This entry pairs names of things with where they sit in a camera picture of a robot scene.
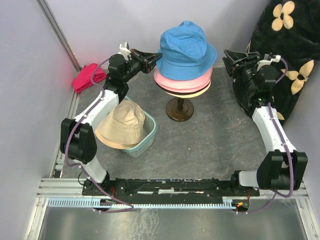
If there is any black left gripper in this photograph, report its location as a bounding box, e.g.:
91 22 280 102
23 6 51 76
121 49 164 83

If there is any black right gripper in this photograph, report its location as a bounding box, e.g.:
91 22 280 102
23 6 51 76
222 49 261 94

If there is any blue bucket hat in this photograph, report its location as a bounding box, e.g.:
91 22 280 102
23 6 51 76
156 20 218 81

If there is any cream bucket hat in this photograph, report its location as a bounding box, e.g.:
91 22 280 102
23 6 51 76
167 81 212 99

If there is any pink bucket hat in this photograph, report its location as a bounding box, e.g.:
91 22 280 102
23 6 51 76
153 66 213 89
154 76 211 92

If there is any light blue plastic basket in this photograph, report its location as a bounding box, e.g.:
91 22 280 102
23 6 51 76
116 97 158 158

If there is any beige bottom hat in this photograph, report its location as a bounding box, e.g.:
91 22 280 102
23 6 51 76
95 99 146 150

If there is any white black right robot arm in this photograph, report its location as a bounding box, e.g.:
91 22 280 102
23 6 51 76
222 49 308 198

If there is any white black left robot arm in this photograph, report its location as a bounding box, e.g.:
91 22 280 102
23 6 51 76
60 49 162 195

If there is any brown round wooden stand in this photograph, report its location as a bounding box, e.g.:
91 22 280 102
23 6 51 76
165 97 194 122

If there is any black floral blanket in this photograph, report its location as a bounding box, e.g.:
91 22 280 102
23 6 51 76
246 0 320 124

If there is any magenta hat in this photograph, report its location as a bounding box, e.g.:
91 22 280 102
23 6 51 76
72 63 107 93

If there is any aluminium corner profile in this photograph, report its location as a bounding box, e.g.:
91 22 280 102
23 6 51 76
35 0 82 72

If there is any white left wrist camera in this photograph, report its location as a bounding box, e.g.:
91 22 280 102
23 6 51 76
118 41 131 58

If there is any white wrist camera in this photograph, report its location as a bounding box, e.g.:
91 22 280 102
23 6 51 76
256 53 282 72
118 41 131 58

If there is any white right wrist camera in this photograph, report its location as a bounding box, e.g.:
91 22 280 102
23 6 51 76
256 53 282 72

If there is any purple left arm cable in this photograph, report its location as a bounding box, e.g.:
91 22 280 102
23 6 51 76
60 57 136 214

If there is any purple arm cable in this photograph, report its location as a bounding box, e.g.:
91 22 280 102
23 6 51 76
234 57 296 215
60 57 136 214

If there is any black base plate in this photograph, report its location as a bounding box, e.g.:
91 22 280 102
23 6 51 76
82 177 261 205

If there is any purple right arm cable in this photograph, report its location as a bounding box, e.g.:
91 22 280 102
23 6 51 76
234 57 296 215

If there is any aluminium rail frame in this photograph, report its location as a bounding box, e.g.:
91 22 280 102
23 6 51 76
26 93 320 240

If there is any light blue cable duct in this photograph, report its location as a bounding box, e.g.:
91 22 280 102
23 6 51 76
47 197 236 210

